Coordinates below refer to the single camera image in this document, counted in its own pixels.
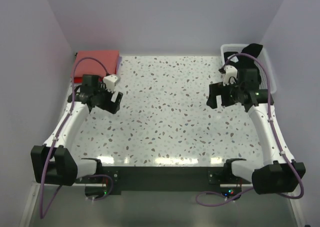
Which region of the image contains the black t shirt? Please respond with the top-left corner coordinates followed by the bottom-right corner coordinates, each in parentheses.
top-left (228, 43), bottom-right (263, 84)

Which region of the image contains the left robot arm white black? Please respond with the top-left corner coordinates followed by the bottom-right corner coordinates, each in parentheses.
top-left (30, 74), bottom-right (123, 186)

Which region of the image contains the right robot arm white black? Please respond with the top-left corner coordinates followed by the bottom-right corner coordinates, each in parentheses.
top-left (206, 65), bottom-right (306, 195)

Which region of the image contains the red folded t shirt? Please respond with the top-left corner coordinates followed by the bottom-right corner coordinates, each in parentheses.
top-left (73, 77), bottom-right (83, 84)

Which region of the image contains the white plastic basket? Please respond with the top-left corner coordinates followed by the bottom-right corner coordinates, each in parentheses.
top-left (220, 43), bottom-right (277, 94)

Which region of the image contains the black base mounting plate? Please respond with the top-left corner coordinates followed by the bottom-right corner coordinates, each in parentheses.
top-left (74, 165), bottom-right (253, 197)

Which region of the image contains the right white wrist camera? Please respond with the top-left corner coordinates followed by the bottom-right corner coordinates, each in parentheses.
top-left (219, 65), bottom-right (238, 86)

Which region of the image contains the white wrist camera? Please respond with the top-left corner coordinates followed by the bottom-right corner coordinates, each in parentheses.
top-left (219, 65), bottom-right (238, 86)
top-left (102, 74), bottom-right (121, 92)

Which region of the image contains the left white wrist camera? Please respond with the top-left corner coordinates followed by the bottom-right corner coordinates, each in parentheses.
top-left (102, 74), bottom-right (121, 92)

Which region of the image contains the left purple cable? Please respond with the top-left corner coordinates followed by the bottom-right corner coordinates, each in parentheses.
top-left (39, 57), bottom-right (116, 219)

